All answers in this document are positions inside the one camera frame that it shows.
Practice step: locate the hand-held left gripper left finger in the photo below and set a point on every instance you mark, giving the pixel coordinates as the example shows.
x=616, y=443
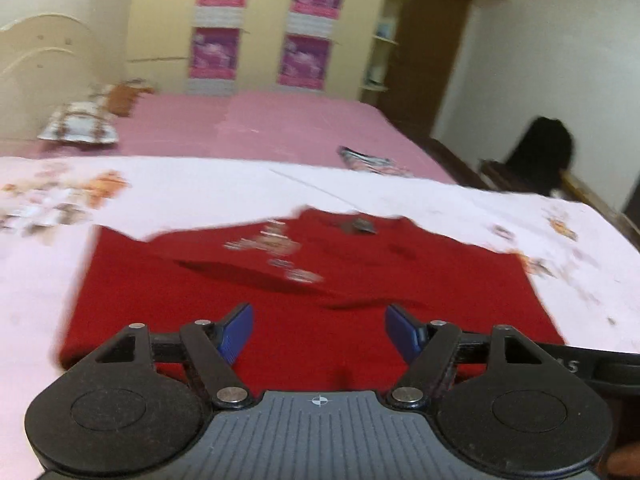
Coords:
x=235, y=332

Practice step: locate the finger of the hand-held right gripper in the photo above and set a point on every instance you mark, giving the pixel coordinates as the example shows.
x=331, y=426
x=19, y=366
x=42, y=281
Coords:
x=590, y=362

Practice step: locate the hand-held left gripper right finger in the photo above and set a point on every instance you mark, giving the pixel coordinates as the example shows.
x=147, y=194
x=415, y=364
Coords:
x=402, y=332

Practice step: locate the red knit top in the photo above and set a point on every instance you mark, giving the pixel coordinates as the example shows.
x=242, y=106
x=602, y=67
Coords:
x=310, y=280

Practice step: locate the white floral bed sheet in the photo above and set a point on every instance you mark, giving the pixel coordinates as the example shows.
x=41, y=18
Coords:
x=175, y=190

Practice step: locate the wooden furniture edge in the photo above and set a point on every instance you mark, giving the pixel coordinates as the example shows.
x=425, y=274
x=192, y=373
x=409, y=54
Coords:
x=600, y=200

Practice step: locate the folded printed cloth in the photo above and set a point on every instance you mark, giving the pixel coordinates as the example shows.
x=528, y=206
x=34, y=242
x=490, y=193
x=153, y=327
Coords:
x=372, y=161

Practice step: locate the pink bed sheet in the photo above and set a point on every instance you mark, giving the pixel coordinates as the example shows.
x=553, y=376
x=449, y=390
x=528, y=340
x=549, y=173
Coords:
x=275, y=125

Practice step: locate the black cloth on chair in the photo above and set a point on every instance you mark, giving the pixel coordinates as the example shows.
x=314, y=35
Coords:
x=542, y=152

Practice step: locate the brown pillow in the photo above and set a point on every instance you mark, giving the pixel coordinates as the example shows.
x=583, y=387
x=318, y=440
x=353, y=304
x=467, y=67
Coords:
x=125, y=97

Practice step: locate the floral pillow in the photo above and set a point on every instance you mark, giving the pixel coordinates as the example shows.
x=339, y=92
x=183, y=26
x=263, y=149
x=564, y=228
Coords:
x=80, y=120

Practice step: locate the brown wooden door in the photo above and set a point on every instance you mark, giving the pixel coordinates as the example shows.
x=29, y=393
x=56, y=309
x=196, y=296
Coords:
x=430, y=60

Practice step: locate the cream wardrobe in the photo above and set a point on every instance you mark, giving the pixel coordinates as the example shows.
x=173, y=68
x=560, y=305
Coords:
x=265, y=60

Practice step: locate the cream corner shelf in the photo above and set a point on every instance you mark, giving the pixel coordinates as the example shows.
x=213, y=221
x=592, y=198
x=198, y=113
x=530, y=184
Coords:
x=382, y=50

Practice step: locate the cream headboard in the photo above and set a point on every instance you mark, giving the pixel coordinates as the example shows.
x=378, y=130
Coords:
x=40, y=60

